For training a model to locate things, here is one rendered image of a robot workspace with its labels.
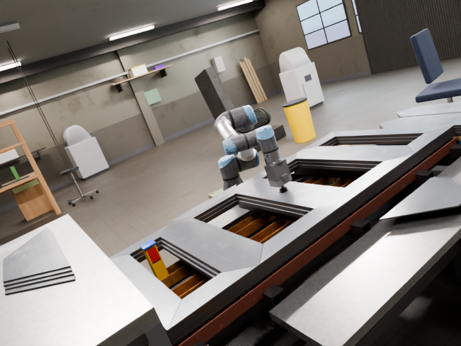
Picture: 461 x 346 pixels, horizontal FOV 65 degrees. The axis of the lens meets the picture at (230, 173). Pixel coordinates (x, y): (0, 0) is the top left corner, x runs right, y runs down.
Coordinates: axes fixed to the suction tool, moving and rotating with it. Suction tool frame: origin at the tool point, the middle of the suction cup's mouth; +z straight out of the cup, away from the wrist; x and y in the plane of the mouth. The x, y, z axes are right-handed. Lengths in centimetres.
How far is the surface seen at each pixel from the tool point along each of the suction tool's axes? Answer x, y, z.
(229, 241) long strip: -12.5, -40.7, -0.6
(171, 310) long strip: -29, -74, 0
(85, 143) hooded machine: 900, 94, -13
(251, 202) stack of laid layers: 15.2, -9.4, 2.4
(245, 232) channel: 18.5, -16.5, 15.6
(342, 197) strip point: -32.9, 1.1, -0.6
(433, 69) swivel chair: 86, 301, 12
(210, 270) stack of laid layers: -19, -54, 1
